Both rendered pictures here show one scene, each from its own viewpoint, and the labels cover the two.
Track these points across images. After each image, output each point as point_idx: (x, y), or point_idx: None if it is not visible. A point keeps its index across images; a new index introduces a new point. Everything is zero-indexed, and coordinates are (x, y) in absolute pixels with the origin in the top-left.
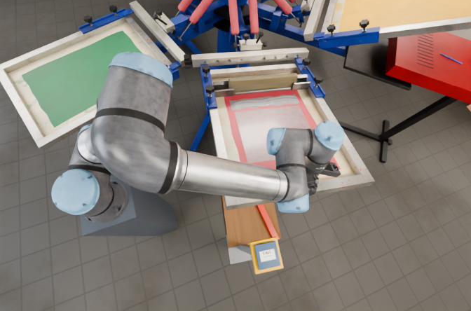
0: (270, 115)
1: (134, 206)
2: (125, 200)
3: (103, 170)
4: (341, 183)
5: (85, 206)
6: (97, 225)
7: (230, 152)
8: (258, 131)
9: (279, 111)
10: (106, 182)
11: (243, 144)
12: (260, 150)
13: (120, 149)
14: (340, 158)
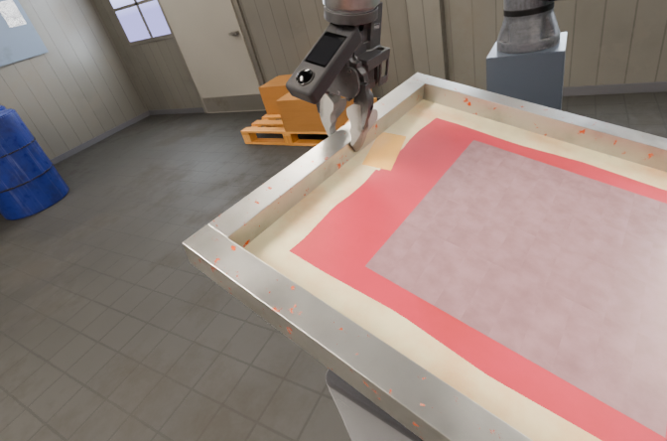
0: (629, 276)
1: (501, 57)
2: (513, 45)
3: None
4: (271, 186)
5: None
6: None
7: (524, 135)
8: (561, 205)
9: (640, 317)
10: None
11: (532, 159)
12: (490, 170)
13: None
14: (305, 284)
